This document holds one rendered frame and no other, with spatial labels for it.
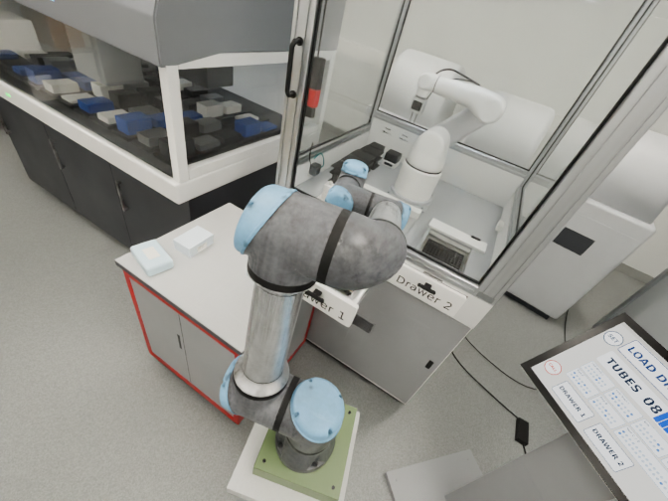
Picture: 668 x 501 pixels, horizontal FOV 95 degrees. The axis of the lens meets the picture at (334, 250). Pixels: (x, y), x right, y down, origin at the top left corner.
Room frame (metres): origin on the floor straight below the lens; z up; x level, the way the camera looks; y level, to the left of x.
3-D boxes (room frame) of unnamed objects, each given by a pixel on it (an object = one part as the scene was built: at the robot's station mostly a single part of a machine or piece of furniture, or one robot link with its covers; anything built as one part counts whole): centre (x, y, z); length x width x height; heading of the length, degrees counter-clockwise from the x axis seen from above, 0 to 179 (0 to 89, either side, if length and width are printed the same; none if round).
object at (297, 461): (0.29, -0.06, 0.87); 0.15 x 0.15 x 0.10
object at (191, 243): (0.89, 0.57, 0.79); 0.13 x 0.09 x 0.05; 163
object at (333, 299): (0.72, 0.01, 0.87); 0.29 x 0.02 x 0.11; 70
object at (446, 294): (0.92, -0.40, 0.87); 0.29 x 0.02 x 0.11; 70
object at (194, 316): (0.88, 0.39, 0.38); 0.62 x 0.58 x 0.76; 70
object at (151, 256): (0.75, 0.65, 0.78); 0.15 x 0.10 x 0.04; 56
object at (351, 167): (0.82, 0.01, 1.28); 0.09 x 0.08 x 0.11; 173
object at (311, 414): (0.29, -0.05, 0.99); 0.13 x 0.12 x 0.14; 83
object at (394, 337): (1.46, -0.31, 0.40); 1.03 x 0.95 x 0.80; 70
